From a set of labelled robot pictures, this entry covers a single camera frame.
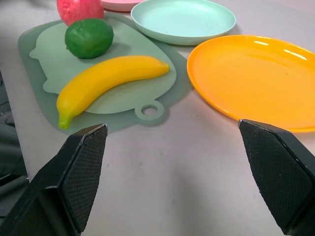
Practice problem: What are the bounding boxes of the pink plate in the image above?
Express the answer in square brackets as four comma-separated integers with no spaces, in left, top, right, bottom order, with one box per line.
[100,0,146,12]

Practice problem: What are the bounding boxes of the green cutting board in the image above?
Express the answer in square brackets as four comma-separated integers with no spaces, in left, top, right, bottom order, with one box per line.
[17,12,193,135]

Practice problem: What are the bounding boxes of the green lime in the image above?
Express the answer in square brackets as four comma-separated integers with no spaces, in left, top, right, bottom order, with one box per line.
[64,19,114,59]

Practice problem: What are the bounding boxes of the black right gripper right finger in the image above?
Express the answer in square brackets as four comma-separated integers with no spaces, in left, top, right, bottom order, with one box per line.
[238,119,315,236]

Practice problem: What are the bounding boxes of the yellow plate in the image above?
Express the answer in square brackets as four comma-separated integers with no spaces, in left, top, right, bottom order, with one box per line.
[187,34,315,134]

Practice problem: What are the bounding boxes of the red apple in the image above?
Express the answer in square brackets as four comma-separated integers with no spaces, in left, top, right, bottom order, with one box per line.
[56,0,105,27]

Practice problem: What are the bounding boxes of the light green plate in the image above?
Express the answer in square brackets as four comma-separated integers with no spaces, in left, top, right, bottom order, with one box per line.
[130,0,237,46]

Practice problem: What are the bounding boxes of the yellow banana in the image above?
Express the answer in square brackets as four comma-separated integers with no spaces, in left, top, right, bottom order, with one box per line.
[57,55,170,130]

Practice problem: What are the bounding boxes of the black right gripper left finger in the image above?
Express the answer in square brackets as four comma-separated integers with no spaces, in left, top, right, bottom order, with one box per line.
[0,123,108,236]

